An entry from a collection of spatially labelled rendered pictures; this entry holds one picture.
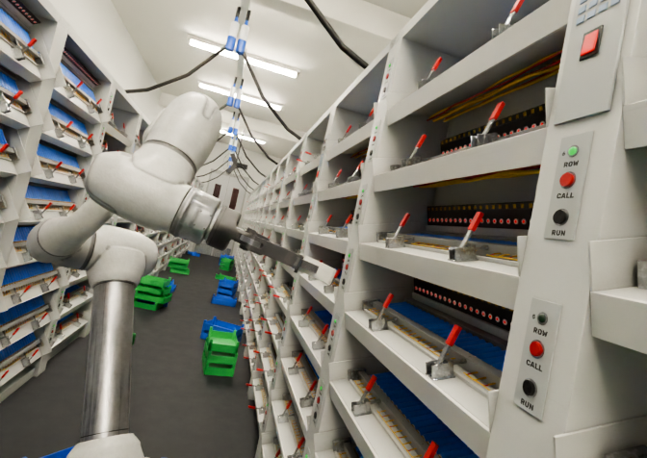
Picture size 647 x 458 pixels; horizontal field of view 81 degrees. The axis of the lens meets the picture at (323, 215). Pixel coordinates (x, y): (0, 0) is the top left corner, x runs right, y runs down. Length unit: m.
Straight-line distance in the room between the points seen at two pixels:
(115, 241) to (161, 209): 0.56
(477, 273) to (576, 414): 0.21
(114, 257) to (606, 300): 1.08
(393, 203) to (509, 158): 0.54
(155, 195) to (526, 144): 0.55
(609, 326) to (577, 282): 0.05
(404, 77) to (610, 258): 0.84
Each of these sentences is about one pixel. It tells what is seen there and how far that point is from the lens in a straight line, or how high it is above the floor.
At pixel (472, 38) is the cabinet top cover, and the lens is 1.20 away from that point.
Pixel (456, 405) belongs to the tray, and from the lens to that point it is 0.62.
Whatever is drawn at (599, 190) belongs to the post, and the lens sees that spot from 0.49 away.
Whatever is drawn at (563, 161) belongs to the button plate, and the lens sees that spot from 0.53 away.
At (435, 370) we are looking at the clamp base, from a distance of 0.68.
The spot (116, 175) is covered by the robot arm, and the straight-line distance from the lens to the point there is 0.68.
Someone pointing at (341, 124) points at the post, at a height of 1.61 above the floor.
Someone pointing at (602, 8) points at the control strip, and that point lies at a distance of 0.59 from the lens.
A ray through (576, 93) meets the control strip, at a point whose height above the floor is 1.31.
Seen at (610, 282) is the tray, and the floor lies 1.10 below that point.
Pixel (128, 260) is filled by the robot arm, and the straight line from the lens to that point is 1.20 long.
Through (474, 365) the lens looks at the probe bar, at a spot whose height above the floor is 0.94.
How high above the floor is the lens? 1.09
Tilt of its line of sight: 3 degrees up
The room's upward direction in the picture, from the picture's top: 12 degrees clockwise
